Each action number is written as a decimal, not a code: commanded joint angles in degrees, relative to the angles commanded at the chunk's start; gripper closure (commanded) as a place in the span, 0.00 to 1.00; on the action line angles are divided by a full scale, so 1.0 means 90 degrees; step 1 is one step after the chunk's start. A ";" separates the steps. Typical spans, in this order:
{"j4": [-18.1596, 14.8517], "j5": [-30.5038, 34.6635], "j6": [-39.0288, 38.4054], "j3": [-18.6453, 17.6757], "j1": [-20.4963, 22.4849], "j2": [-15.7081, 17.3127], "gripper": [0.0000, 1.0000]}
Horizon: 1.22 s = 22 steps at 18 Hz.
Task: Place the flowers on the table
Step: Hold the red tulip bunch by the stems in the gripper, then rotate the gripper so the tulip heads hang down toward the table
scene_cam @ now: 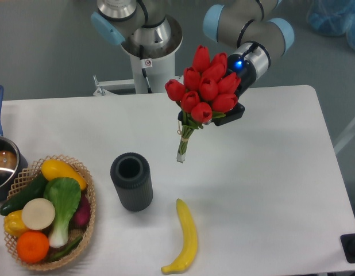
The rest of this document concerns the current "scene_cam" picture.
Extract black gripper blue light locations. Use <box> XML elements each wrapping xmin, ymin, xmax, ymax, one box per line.
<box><xmin>213</xmin><ymin>41</ymin><xmax>271</xmax><ymax>126</ymax></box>

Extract red tulip bouquet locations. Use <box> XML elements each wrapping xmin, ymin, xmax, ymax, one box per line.
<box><xmin>164</xmin><ymin>45</ymin><xmax>241</xmax><ymax>163</ymax></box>

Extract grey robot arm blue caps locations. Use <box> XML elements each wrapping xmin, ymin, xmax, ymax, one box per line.
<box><xmin>91</xmin><ymin>1</ymin><xmax>294</xmax><ymax>96</ymax></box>

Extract dark grey ribbed vase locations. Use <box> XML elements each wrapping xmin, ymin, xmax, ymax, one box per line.
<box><xmin>110</xmin><ymin>152</ymin><xmax>153</xmax><ymax>212</ymax></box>

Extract metal table clamp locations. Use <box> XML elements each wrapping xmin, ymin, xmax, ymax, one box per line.
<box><xmin>93</xmin><ymin>75</ymin><xmax>136</xmax><ymax>97</ymax></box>

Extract blue plastic bag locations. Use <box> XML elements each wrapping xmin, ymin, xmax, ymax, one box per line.
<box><xmin>306</xmin><ymin>1</ymin><xmax>355</xmax><ymax>51</ymax></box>

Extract yellow banana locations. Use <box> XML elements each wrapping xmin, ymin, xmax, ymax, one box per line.
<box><xmin>161</xmin><ymin>198</ymin><xmax>198</xmax><ymax>275</ymax></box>

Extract black device at table edge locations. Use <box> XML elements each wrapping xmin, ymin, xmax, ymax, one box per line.
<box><xmin>340</xmin><ymin>233</ymin><xmax>355</xmax><ymax>263</ymax></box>

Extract green bok choy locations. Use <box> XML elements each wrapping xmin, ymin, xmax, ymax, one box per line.
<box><xmin>44</xmin><ymin>177</ymin><xmax>81</xmax><ymax>248</ymax></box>

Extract purple sweet potato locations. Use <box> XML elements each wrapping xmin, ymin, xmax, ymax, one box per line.
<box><xmin>72</xmin><ymin>194</ymin><xmax>91</xmax><ymax>227</ymax></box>

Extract yellow squash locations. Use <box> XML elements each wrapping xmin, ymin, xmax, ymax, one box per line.
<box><xmin>41</xmin><ymin>159</ymin><xmax>87</xmax><ymax>191</ymax></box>

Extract woven wicker basket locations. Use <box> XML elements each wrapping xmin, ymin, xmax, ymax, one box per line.
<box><xmin>4</xmin><ymin>155</ymin><xmax>96</xmax><ymax>271</ymax></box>

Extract dark green cucumber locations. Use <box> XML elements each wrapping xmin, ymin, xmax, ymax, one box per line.
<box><xmin>0</xmin><ymin>173</ymin><xmax>48</xmax><ymax>216</ymax></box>

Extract white round radish slice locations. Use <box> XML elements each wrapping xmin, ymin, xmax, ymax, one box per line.
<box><xmin>21</xmin><ymin>198</ymin><xmax>55</xmax><ymax>231</ymax></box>

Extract green bean pod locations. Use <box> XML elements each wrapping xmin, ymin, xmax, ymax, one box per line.
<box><xmin>47</xmin><ymin>236</ymin><xmax>83</xmax><ymax>262</ymax></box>

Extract orange fruit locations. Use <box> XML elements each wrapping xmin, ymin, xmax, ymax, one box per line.
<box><xmin>16</xmin><ymin>231</ymin><xmax>49</xmax><ymax>263</ymax></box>

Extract yellow bell pepper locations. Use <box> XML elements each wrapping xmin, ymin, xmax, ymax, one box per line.
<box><xmin>4</xmin><ymin>210</ymin><xmax>29</xmax><ymax>237</ymax></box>

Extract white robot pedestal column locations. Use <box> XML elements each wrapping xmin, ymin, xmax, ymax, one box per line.
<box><xmin>121</xmin><ymin>15</ymin><xmax>183</xmax><ymax>94</ymax></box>

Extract black cable on pedestal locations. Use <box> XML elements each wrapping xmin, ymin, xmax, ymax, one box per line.
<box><xmin>138</xmin><ymin>44</ymin><xmax>153</xmax><ymax>94</ymax></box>

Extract white frame at right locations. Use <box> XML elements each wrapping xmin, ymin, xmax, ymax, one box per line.
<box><xmin>333</xmin><ymin>117</ymin><xmax>355</xmax><ymax>155</ymax></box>

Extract blue handled saucepan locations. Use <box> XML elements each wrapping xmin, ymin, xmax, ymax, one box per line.
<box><xmin>0</xmin><ymin>85</ymin><xmax>28</xmax><ymax>202</ymax></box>

